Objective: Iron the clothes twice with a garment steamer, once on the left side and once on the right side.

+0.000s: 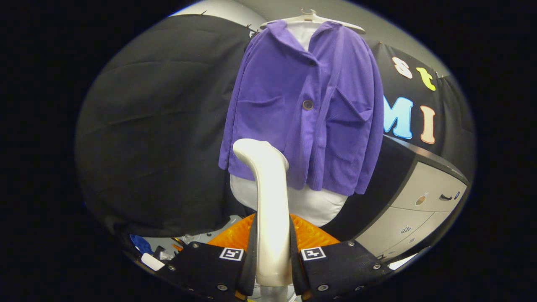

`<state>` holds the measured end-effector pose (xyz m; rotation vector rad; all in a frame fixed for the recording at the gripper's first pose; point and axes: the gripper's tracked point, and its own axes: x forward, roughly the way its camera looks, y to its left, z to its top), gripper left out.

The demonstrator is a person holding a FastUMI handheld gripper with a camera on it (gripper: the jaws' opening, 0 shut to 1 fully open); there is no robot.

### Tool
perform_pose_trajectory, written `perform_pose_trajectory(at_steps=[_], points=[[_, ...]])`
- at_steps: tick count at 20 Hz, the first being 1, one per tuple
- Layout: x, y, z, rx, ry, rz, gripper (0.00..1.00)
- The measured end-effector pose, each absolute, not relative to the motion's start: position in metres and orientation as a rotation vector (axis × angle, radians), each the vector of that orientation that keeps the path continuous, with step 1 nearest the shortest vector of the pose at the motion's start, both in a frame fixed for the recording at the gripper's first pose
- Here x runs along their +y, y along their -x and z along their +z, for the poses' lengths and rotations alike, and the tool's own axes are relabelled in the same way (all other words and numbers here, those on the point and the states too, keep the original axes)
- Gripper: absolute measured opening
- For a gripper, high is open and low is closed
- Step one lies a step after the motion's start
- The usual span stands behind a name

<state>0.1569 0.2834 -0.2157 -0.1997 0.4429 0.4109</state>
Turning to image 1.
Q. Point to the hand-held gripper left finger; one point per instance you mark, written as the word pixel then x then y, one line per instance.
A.
pixel 251 260

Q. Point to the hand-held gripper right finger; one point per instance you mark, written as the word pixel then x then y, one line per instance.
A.
pixel 295 264

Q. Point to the white garment steamer nozzle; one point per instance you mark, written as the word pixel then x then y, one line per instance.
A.
pixel 272 209

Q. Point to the purple jacket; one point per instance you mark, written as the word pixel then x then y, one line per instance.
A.
pixel 272 126

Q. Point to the white clothes hanger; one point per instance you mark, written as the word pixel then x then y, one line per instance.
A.
pixel 310 19

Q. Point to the small white block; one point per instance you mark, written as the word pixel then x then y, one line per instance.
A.
pixel 152 262

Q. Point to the white paper sheet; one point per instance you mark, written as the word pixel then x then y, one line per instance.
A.
pixel 402 261

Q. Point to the blue floor item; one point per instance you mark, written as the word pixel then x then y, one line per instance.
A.
pixel 140 244

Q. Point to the grey cabinet with dark top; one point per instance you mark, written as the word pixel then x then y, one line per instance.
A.
pixel 419 226

